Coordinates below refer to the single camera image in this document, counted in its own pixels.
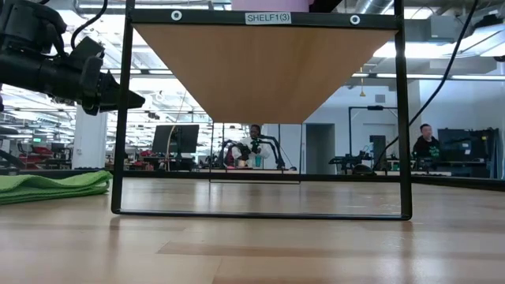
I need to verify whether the black gantry stand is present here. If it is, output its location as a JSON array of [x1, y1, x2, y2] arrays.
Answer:
[[347, 105, 400, 159]]

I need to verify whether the purple mug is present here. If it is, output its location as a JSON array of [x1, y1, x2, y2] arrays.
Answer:
[[230, 0, 310, 13]]

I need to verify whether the dark wide background monitor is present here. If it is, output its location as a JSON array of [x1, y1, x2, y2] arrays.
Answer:
[[436, 127, 499, 163]]

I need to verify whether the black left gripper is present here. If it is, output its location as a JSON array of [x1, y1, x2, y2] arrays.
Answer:
[[0, 52, 147, 117]]

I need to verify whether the white column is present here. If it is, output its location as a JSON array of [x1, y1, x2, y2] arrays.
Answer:
[[71, 105, 109, 170]]

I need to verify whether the white shelf label sticker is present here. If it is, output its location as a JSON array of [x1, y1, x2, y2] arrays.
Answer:
[[244, 11, 294, 26]]

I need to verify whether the green folded cloth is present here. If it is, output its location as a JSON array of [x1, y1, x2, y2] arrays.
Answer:
[[0, 170, 114, 206]]

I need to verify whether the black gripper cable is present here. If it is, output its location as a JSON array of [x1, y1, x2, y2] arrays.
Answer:
[[70, 0, 110, 50], [372, 0, 481, 171]]

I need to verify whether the person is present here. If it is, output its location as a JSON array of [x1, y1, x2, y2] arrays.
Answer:
[[411, 122, 443, 160], [231, 123, 274, 170]]

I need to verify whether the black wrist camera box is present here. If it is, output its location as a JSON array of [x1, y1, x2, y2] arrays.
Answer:
[[69, 35, 106, 65]]

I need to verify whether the black background monitor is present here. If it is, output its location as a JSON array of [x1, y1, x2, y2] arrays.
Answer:
[[151, 123, 201, 171]]

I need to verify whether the wooden shelf with black frame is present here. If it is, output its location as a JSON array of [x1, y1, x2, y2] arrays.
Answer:
[[110, 0, 413, 222]]

